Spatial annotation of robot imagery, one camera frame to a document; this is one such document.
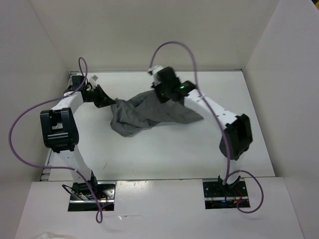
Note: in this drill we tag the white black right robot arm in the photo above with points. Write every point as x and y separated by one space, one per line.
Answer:
235 129

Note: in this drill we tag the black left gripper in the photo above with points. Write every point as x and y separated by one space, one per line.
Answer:
104 100

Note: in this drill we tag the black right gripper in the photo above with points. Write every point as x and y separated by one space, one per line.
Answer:
162 99

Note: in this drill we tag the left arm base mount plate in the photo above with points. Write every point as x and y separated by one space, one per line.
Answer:
79 202

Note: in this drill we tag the white cloth at bottom edge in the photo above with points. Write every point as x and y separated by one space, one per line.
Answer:
52 236

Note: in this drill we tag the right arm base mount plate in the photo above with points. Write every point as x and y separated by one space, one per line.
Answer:
216 196

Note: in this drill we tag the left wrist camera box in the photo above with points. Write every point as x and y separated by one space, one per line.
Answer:
94 78

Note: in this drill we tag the grey pleated skirt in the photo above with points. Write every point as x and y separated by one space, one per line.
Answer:
144 111

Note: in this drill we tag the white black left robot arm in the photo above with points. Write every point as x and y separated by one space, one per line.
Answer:
60 132

